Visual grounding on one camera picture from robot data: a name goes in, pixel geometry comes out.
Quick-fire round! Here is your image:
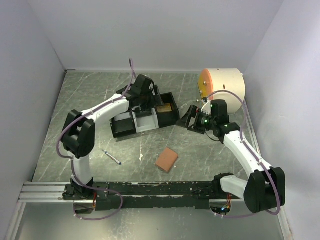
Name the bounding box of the orange leather card holder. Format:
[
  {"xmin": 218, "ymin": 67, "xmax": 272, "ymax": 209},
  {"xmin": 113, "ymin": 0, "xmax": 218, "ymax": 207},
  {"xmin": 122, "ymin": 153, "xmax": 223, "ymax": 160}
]
[{"xmin": 155, "ymin": 147, "xmax": 179, "ymax": 173}]

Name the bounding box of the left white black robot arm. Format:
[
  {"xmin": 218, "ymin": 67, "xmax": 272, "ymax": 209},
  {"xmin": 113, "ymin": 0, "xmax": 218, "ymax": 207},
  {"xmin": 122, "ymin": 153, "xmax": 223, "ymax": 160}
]
[{"xmin": 58, "ymin": 74, "xmax": 163, "ymax": 200}]

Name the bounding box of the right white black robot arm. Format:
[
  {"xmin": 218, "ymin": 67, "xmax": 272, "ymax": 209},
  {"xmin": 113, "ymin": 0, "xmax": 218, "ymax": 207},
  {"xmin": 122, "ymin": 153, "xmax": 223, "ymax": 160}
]
[{"xmin": 176, "ymin": 99, "xmax": 286, "ymax": 214}]

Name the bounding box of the cream cylinder with orange lid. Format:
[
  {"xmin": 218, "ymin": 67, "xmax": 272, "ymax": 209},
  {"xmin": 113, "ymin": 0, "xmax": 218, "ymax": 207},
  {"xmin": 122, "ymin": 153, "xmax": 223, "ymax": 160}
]
[{"xmin": 197, "ymin": 68, "xmax": 246, "ymax": 114}]

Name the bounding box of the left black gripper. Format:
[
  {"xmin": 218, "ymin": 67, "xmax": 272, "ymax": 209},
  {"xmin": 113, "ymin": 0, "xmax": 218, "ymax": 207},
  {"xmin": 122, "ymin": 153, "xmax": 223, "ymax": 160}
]
[{"xmin": 140, "ymin": 85, "xmax": 166, "ymax": 114}]

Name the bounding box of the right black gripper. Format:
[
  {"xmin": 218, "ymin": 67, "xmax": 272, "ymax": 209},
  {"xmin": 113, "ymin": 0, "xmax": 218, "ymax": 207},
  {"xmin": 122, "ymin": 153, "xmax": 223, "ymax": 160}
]
[{"xmin": 175, "ymin": 105, "xmax": 216, "ymax": 135}]

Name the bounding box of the black white three-compartment tray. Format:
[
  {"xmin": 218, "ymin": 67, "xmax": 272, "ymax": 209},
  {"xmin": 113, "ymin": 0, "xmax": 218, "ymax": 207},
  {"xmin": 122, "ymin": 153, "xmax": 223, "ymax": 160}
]
[{"xmin": 110, "ymin": 92, "xmax": 180, "ymax": 139}]

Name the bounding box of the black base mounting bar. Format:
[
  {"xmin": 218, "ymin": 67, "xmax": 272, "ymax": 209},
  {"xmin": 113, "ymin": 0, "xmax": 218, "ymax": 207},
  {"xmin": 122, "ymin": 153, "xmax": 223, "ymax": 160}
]
[{"xmin": 62, "ymin": 181, "xmax": 228, "ymax": 211}]

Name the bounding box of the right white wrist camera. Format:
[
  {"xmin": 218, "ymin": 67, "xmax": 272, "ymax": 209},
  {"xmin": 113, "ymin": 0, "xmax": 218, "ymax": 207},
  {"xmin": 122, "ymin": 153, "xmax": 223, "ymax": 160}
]
[{"xmin": 201, "ymin": 101, "xmax": 212, "ymax": 116}]

